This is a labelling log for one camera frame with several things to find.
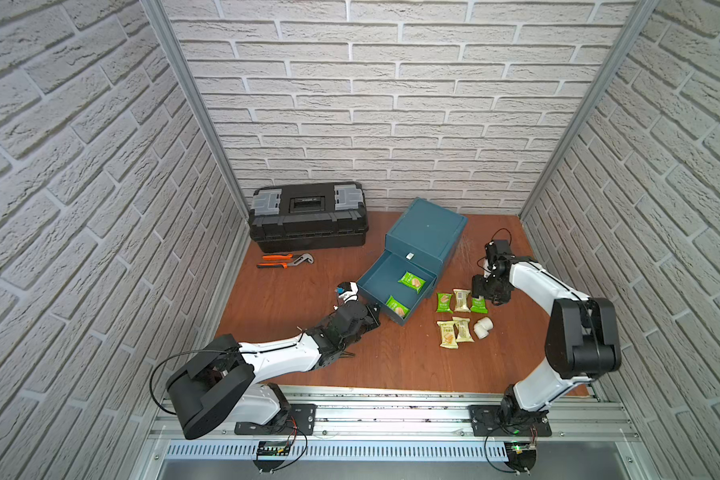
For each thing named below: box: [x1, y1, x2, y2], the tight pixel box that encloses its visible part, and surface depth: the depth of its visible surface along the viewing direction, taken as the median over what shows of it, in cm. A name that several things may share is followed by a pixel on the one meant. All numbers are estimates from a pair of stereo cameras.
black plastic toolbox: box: [248, 182, 369, 253], surface depth 101 cm
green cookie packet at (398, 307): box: [385, 295, 411, 319], surface depth 87 cm
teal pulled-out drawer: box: [356, 249, 439, 326], surface depth 93 cm
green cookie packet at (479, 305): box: [470, 298, 488, 314], surface depth 94 cm
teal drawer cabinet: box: [385, 198, 468, 277], surface depth 88 cm
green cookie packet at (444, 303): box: [436, 292, 454, 314], surface depth 96 cm
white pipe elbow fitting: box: [474, 316, 494, 339], surface depth 89 cm
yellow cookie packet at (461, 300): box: [453, 289, 471, 313], surface depth 96 cm
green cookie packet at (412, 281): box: [398, 271, 426, 294], surface depth 91 cm
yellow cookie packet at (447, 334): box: [437, 320, 459, 349], surface depth 89 cm
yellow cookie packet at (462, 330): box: [452, 317, 475, 343], surface depth 89 cm
